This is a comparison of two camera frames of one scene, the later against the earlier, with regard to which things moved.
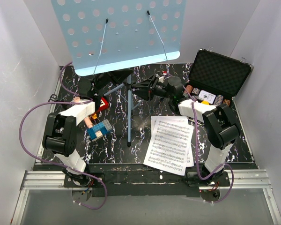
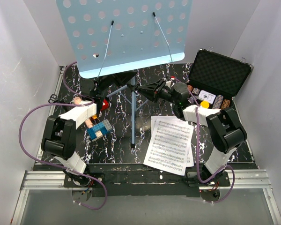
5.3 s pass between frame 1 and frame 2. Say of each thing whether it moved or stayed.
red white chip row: stayed
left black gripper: moved
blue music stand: moved
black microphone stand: stayed
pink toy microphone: stayed
